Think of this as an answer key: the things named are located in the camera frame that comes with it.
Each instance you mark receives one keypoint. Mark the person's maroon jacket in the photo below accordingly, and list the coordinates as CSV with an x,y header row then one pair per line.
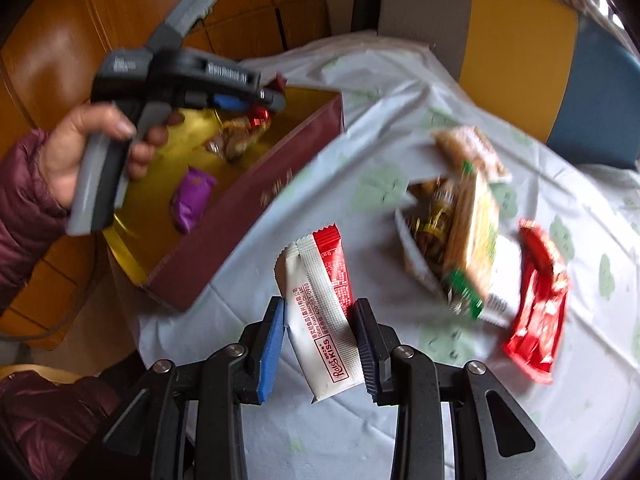
x,y
40,425

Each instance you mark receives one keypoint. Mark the red foil candy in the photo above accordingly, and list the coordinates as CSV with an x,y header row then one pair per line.
x,y
260,117

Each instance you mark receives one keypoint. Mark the purple wrapped candy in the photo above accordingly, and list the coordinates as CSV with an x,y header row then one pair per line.
x,y
192,197

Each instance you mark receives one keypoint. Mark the maroon box with gold lining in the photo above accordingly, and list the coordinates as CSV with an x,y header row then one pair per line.
x,y
240,230

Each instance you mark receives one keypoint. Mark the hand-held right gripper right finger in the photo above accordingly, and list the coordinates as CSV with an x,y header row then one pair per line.
x,y
366,355

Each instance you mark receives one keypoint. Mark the brown clear-wrapped candy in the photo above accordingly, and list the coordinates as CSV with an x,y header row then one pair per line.
x,y
235,137

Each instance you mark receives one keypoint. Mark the beige and green snack packet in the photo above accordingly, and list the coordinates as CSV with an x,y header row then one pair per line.
x,y
472,230

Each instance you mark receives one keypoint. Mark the person's left hand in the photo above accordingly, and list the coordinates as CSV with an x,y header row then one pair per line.
x,y
75,150

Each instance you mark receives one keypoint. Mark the grey yellow blue chair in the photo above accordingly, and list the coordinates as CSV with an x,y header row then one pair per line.
x,y
520,60

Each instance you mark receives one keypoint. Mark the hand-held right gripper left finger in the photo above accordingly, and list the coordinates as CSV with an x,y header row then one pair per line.
x,y
267,355

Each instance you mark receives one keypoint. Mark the shiny red snack packet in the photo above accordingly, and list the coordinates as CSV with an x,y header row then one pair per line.
x,y
535,320

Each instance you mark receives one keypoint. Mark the white and red snack packet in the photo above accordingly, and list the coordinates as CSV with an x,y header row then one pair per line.
x,y
320,320

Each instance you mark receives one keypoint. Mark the pale blue cloud-print tablecloth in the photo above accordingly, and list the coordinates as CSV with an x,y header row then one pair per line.
x,y
350,185

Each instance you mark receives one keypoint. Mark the tan wooden stool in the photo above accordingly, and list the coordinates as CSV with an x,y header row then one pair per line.
x,y
35,372

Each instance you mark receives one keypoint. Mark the person's left forearm maroon sleeve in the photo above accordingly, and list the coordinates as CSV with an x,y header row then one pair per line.
x,y
25,220

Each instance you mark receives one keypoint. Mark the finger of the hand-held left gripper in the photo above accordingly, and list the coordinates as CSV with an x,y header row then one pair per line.
x,y
270,99
229,101

